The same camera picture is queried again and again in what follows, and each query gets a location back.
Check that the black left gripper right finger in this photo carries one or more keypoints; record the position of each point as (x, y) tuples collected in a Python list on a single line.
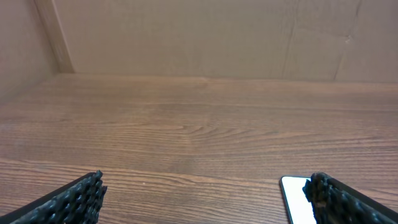
[(334, 202)]

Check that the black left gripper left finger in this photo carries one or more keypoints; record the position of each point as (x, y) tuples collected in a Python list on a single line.
[(78, 202)]

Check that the blue smartphone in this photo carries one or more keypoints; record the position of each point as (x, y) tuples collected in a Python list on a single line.
[(299, 209)]

